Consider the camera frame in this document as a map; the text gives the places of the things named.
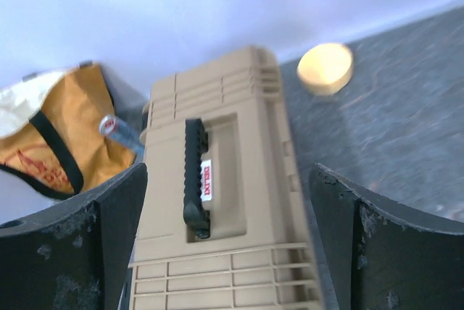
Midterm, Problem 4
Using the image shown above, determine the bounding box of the energy drink can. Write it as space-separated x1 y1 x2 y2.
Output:
99 114 144 156

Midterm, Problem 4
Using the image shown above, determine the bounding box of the yellow tote bag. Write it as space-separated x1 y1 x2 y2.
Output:
1 62 136 201

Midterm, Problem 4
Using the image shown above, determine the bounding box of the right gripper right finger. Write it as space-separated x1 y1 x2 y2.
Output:
308 164 463 309

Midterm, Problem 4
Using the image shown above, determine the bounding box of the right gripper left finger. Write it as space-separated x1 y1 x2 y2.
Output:
1 163 148 309

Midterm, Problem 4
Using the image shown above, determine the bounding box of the tan plastic tool box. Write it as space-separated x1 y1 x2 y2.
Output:
129 46 325 309

